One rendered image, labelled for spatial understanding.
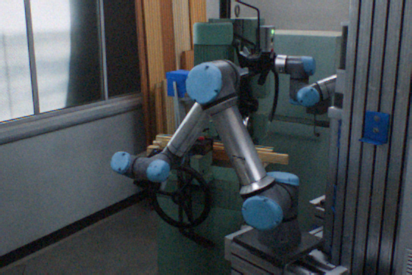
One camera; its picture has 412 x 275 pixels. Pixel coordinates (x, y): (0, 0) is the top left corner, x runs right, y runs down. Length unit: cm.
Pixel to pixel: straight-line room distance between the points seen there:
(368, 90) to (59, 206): 248
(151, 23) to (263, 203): 252
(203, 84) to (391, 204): 67
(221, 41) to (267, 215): 94
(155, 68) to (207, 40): 168
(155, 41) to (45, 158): 120
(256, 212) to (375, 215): 38
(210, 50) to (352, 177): 88
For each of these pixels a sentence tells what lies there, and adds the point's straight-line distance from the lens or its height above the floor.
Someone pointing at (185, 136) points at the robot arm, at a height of 115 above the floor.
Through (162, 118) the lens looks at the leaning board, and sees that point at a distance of 376.
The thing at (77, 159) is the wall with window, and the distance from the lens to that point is 357.
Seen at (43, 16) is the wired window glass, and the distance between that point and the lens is 338.
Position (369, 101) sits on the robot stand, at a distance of 157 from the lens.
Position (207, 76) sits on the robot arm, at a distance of 146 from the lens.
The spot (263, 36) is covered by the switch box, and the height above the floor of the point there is 143.
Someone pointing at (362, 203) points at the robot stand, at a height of 98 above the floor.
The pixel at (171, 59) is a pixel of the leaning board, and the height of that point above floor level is 115.
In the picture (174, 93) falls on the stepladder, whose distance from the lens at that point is 318.
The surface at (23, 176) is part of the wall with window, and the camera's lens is 331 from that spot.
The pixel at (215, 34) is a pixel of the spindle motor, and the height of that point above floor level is 146.
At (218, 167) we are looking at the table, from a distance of 218.
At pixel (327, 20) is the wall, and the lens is 452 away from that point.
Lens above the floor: 159
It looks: 15 degrees down
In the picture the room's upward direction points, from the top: straight up
